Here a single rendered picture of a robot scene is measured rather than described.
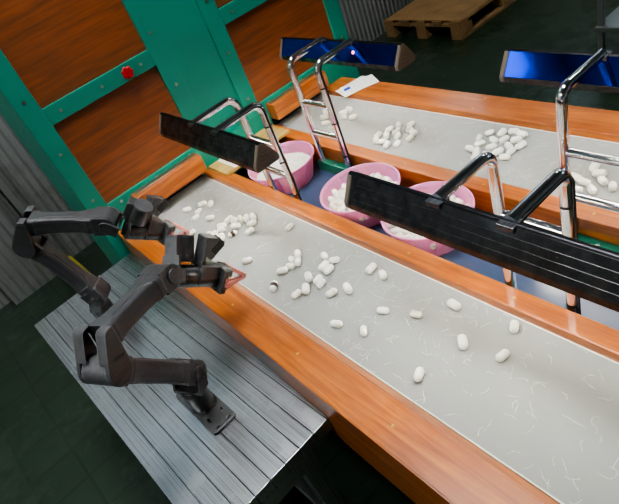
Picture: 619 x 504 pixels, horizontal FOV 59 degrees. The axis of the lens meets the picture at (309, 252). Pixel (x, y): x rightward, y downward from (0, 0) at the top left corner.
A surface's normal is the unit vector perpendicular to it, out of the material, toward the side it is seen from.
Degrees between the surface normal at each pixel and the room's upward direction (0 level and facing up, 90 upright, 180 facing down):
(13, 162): 90
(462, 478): 0
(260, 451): 0
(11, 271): 90
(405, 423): 0
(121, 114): 90
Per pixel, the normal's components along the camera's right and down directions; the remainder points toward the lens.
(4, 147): 0.65, 0.28
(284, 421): -0.32, -0.74
